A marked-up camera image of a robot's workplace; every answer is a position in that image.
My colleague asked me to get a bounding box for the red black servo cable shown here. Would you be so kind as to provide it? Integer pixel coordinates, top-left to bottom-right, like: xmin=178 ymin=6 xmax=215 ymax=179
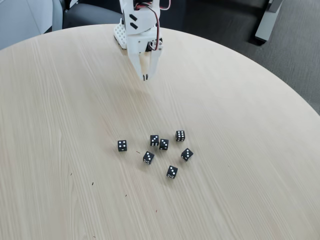
xmin=134 ymin=0 xmax=173 ymax=51

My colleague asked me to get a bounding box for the black office chair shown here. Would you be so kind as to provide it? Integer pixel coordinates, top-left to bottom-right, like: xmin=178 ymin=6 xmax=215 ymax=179
xmin=61 ymin=0 xmax=123 ymax=30

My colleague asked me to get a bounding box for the grey desk leg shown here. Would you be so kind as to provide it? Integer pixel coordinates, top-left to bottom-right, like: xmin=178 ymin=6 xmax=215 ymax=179
xmin=254 ymin=0 xmax=284 ymax=43

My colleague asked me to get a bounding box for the white cabinet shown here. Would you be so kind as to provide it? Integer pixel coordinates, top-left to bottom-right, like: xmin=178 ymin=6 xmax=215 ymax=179
xmin=0 ymin=0 xmax=63 ymax=50

